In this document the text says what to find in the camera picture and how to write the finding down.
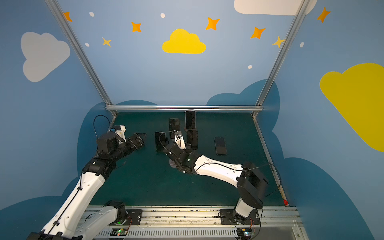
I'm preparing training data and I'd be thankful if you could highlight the black phone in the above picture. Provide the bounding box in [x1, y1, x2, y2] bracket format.
[215, 137, 228, 156]
[187, 130, 198, 150]
[169, 118, 180, 140]
[185, 110, 196, 130]

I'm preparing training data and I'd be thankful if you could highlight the grey round front stand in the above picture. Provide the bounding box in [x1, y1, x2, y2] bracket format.
[169, 159, 177, 168]

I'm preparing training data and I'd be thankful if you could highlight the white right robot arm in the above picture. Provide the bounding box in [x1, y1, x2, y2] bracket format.
[162, 142, 269, 224]

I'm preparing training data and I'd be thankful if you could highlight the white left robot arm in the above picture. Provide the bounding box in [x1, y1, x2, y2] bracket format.
[27, 131, 147, 240]

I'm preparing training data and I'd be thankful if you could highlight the phone with light green edge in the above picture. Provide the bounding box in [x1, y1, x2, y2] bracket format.
[155, 132, 167, 152]

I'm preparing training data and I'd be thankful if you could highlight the black phone on grey stand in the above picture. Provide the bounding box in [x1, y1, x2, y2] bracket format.
[187, 130, 198, 150]

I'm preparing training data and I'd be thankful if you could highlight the black phone on wooden stand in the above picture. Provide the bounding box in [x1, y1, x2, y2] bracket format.
[185, 110, 196, 130]

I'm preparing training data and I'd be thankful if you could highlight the right controller board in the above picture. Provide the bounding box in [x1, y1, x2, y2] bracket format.
[236, 228, 253, 240]

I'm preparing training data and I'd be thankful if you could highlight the controller board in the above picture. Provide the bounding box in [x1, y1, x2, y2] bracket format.
[110, 229, 128, 237]
[236, 228, 253, 240]

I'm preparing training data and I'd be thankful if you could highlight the left controller board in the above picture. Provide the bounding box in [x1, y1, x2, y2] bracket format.
[110, 229, 128, 237]

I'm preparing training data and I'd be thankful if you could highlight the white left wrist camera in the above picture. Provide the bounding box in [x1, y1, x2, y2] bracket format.
[113, 125, 126, 142]

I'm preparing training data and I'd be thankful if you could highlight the aluminium back frame rail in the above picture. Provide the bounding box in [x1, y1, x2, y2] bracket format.
[106, 105, 263, 112]

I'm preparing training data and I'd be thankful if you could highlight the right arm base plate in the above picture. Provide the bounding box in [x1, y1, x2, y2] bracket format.
[218, 209, 261, 225]

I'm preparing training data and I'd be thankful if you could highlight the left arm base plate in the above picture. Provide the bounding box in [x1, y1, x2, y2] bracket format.
[110, 209, 143, 226]

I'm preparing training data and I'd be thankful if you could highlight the aluminium front rail bed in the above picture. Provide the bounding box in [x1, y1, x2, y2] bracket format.
[94, 206, 309, 240]

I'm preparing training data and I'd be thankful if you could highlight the aluminium left corner post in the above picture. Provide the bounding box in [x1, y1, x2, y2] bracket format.
[45, 0, 113, 106]

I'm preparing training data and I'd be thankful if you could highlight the aluminium corner post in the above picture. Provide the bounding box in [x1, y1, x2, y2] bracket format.
[252, 0, 311, 120]
[45, 0, 113, 106]

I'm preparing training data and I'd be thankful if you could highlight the aluminium right corner post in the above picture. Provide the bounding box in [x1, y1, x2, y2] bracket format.
[252, 0, 311, 120]

